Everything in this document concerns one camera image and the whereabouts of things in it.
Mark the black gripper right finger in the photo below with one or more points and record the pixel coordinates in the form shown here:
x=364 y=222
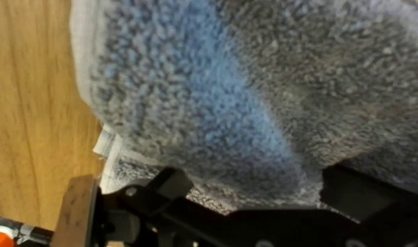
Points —
x=360 y=192

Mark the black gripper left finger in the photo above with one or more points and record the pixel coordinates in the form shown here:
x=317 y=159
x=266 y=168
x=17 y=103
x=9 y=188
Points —
x=165 y=186

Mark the grey towel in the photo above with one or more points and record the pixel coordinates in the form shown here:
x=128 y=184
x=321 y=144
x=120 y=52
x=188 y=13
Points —
x=244 y=90

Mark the large black orange clamp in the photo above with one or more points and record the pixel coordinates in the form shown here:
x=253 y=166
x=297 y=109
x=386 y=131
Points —
x=7 y=233

